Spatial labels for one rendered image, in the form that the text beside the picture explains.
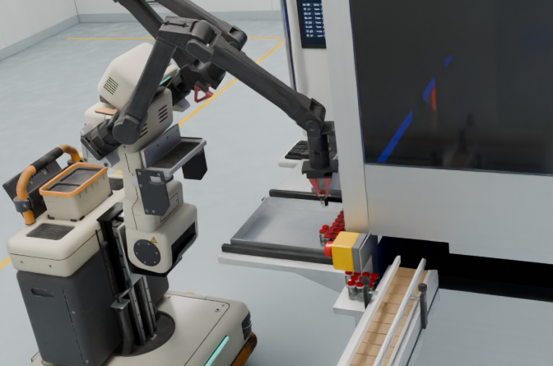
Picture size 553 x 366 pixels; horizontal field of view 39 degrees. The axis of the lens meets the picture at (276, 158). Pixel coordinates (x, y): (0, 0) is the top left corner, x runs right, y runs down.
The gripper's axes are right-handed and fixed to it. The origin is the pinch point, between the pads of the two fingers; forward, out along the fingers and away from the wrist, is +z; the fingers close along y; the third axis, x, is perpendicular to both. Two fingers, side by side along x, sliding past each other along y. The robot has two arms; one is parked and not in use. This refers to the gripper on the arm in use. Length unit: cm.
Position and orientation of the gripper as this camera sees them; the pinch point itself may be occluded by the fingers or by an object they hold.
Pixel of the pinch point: (322, 193)
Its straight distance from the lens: 228.1
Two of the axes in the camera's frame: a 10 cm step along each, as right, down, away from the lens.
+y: 9.8, -0.4, -1.7
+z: 1.1, 9.0, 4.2
